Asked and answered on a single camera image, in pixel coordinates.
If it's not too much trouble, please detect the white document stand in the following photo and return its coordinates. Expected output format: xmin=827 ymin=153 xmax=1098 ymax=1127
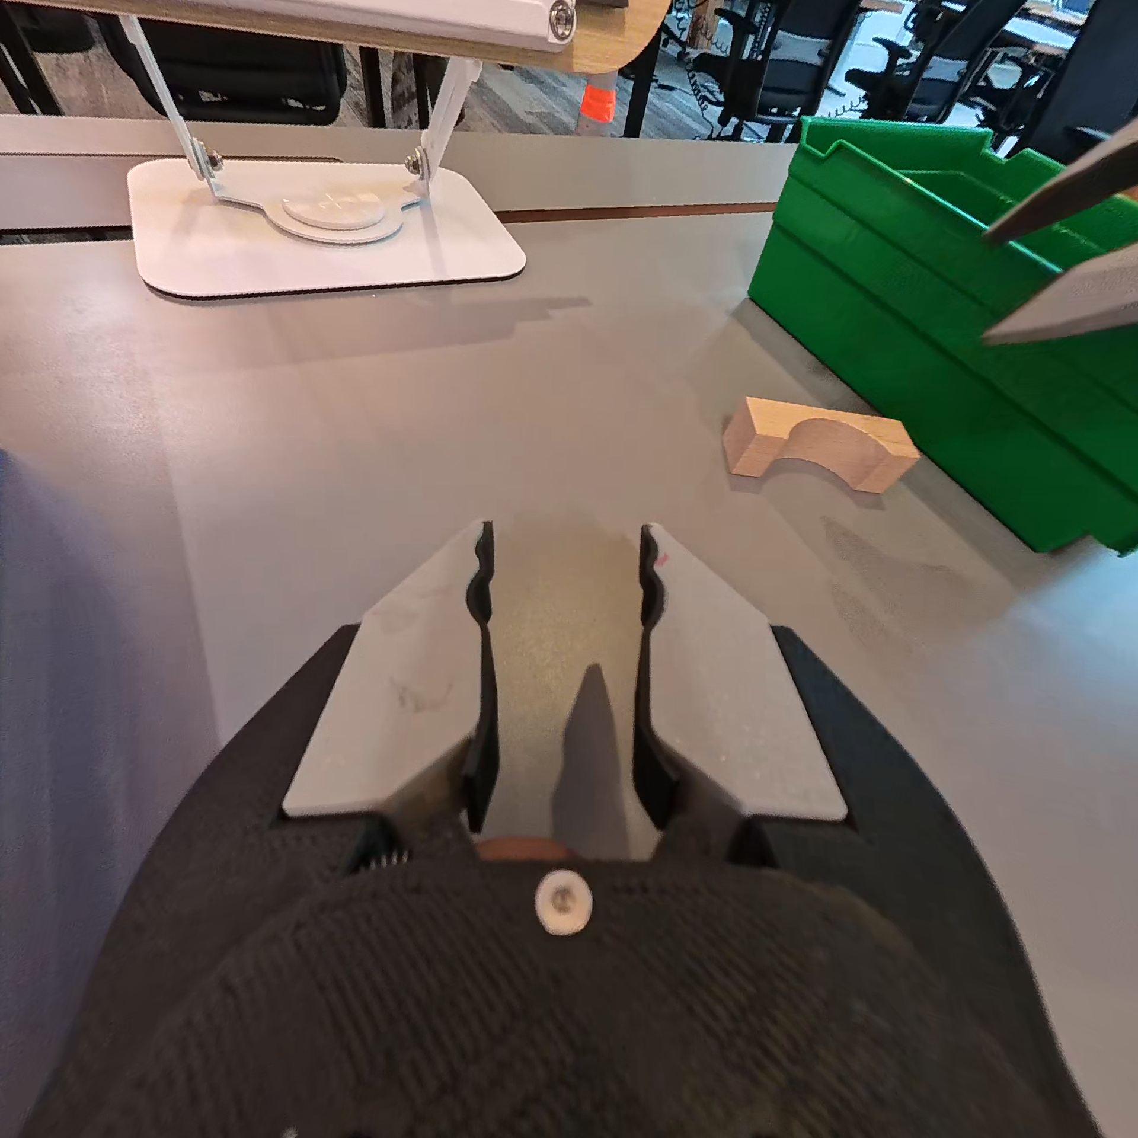
xmin=127 ymin=0 xmax=580 ymax=299

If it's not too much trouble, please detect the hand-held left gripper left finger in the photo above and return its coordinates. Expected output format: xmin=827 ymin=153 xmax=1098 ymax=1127
xmin=282 ymin=519 xmax=499 ymax=836

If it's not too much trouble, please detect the black office chair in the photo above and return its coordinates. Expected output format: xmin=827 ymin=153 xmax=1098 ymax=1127
xmin=1022 ymin=0 xmax=1138 ymax=166
xmin=844 ymin=0 xmax=1024 ymax=125
xmin=97 ymin=18 xmax=349 ymax=125
xmin=694 ymin=0 xmax=864 ymax=143

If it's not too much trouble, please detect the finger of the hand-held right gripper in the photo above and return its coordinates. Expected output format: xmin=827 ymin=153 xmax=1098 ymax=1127
xmin=982 ymin=117 xmax=1138 ymax=246
xmin=982 ymin=256 xmax=1138 ymax=347

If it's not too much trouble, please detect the green plastic bin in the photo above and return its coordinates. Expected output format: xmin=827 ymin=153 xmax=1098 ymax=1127
xmin=748 ymin=115 xmax=1138 ymax=555

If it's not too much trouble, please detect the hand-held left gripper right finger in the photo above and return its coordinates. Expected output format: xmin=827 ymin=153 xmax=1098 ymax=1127
xmin=633 ymin=523 xmax=848 ymax=850

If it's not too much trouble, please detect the black table leg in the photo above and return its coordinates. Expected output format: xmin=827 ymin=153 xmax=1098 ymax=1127
xmin=622 ymin=35 xmax=669 ymax=139

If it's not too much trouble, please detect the natural wooden arch block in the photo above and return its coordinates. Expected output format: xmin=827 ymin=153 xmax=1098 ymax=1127
xmin=722 ymin=396 xmax=922 ymax=495

